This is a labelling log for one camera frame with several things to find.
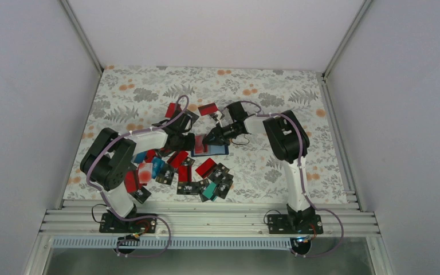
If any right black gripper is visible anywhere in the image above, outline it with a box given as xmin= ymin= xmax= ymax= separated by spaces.
xmin=202 ymin=123 xmax=241 ymax=146

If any blue card holder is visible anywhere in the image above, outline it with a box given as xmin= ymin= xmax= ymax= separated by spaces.
xmin=191 ymin=144 xmax=229 ymax=157

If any red card cluster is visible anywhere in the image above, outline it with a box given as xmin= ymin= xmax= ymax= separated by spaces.
xmin=194 ymin=135 xmax=207 ymax=154
xmin=167 ymin=151 xmax=188 ymax=168

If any teal card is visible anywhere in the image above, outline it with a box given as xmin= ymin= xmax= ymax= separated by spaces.
xmin=201 ymin=182 xmax=217 ymax=202

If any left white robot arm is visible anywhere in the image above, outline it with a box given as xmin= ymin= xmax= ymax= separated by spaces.
xmin=80 ymin=111 xmax=198 ymax=232

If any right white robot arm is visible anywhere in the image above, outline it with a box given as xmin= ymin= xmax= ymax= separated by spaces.
xmin=203 ymin=101 xmax=315 ymax=233

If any red card far left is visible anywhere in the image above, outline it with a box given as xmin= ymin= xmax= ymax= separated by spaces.
xmin=164 ymin=103 xmax=180 ymax=119

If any red black stripe card far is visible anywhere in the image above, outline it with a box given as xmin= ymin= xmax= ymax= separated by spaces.
xmin=198 ymin=103 xmax=218 ymax=116

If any red card centre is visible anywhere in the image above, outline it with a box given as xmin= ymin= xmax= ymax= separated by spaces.
xmin=195 ymin=158 xmax=217 ymax=179

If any blue card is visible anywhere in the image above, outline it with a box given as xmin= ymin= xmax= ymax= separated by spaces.
xmin=151 ymin=157 xmax=165 ymax=179

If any black VIP card right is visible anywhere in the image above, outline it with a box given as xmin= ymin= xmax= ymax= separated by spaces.
xmin=214 ymin=180 xmax=233 ymax=199

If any black vip card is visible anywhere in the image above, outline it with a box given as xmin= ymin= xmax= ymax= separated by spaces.
xmin=176 ymin=182 xmax=201 ymax=195
xmin=214 ymin=180 xmax=233 ymax=199

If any white red spot card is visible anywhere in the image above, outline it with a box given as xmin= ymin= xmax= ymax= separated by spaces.
xmin=137 ymin=163 xmax=152 ymax=186

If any black VIP card front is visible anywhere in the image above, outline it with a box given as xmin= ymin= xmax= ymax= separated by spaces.
xmin=176 ymin=182 xmax=201 ymax=195

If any black card near base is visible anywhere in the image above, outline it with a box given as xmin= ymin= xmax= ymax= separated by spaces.
xmin=130 ymin=186 xmax=151 ymax=204

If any floral table mat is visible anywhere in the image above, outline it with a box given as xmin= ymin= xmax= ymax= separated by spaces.
xmin=64 ymin=65 xmax=348 ymax=204

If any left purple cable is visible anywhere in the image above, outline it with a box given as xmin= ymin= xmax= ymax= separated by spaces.
xmin=86 ymin=95 xmax=190 ymax=260

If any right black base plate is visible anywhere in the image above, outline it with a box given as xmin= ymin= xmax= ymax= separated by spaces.
xmin=266 ymin=214 xmax=324 ymax=235

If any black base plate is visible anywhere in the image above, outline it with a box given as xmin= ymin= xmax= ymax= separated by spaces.
xmin=99 ymin=213 xmax=158 ymax=234
xmin=266 ymin=214 xmax=324 ymax=235

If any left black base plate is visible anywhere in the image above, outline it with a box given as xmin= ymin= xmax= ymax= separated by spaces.
xmin=99 ymin=213 xmax=158 ymax=234

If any aluminium rail frame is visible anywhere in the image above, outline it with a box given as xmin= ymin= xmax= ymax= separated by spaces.
xmin=40 ymin=200 xmax=380 ymax=237

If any grey perforated cable duct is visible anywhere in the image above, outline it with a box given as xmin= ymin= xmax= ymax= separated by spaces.
xmin=52 ymin=236 xmax=292 ymax=250

